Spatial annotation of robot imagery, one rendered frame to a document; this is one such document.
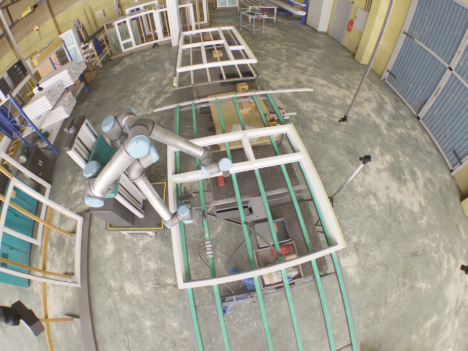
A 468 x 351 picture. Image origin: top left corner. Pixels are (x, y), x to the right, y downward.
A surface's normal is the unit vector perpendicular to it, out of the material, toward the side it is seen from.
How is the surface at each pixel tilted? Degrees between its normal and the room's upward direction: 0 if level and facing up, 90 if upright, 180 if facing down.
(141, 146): 86
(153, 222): 0
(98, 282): 0
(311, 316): 0
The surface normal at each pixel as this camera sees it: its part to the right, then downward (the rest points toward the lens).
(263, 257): -0.02, -0.51
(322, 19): 0.18, 0.84
